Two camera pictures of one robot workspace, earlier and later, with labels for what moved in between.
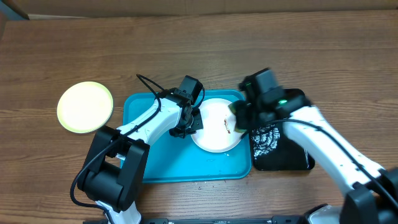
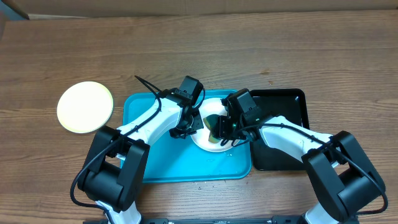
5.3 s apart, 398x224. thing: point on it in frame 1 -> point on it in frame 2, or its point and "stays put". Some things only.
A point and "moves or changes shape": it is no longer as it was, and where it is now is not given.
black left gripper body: [194, 123] stays put
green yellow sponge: [237, 130] moves or changes shape
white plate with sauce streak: [218, 134] stays put
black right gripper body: [250, 117] -> [229, 130]
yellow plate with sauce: [85, 107] stays put
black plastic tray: [272, 149] stays put
